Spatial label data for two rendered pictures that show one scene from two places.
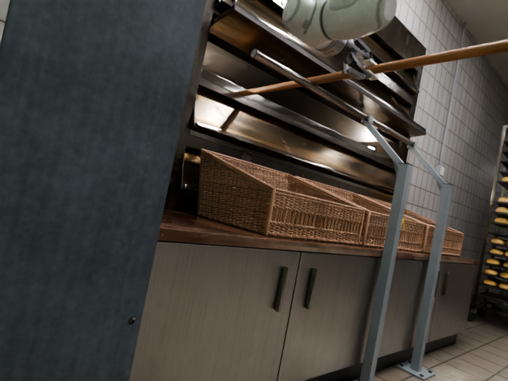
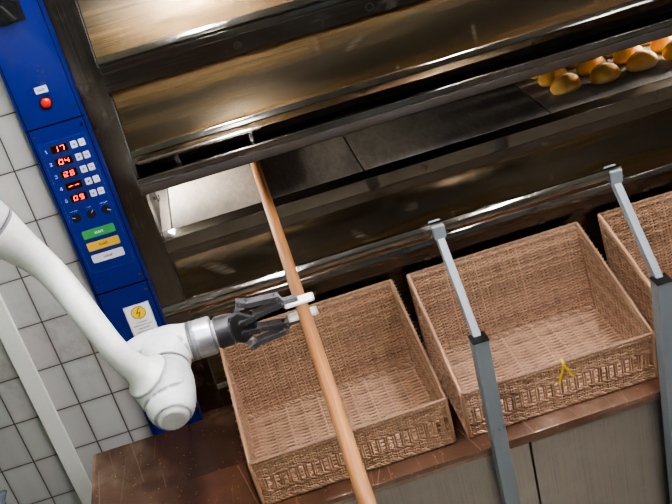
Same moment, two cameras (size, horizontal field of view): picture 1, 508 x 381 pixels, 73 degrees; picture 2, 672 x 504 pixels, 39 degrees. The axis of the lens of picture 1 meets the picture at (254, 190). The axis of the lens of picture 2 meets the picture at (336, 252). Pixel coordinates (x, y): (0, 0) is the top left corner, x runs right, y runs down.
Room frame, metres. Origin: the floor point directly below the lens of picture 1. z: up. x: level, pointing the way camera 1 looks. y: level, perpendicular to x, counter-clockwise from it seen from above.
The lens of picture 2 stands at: (-0.29, -1.51, 2.32)
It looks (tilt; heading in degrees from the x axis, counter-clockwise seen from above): 28 degrees down; 36
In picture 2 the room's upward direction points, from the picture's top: 15 degrees counter-clockwise
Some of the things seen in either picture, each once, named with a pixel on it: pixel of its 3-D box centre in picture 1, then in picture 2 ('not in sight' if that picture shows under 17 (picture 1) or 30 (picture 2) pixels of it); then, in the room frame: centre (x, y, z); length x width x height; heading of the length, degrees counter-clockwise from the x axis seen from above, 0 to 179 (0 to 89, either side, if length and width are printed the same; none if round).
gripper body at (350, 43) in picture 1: (345, 49); (235, 327); (1.05, -0.20, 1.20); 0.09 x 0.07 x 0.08; 131
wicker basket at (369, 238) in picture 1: (357, 213); (526, 323); (1.81, -0.56, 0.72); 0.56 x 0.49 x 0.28; 130
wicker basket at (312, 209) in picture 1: (280, 196); (331, 385); (1.43, -0.11, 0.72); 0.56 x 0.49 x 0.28; 131
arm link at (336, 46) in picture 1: (331, 38); (203, 337); (1.01, -0.14, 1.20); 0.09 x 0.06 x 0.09; 41
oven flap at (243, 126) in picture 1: (324, 156); (473, 196); (2.00, -0.37, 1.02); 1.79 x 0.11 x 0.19; 131
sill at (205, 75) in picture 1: (326, 132); (462, 151); (2.02, -0.35, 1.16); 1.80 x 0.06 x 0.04; 131
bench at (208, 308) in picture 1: (330, 296); (508, 453); (1.71, -0.47, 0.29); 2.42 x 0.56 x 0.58; 131
